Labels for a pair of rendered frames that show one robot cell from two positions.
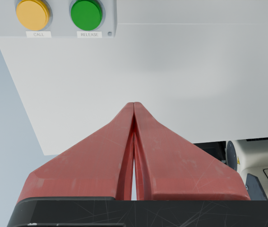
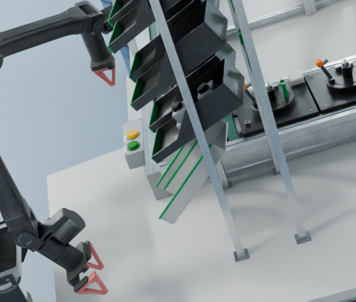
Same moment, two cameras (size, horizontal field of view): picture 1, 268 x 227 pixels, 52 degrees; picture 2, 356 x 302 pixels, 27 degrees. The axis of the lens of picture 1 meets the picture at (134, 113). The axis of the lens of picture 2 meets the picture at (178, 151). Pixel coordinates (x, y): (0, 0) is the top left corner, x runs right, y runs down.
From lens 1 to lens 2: 221 cm
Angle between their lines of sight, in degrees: 60
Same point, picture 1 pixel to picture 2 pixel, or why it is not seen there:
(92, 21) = (130, 145)
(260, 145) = not seen: outside the picture
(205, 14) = (136, 205)
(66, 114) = (78, 177)
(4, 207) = not seen: outside the picture
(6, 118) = (23, 278)
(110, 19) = (131, 152)
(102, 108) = (81, 189)
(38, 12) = (132, 133)
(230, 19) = (135, 214)
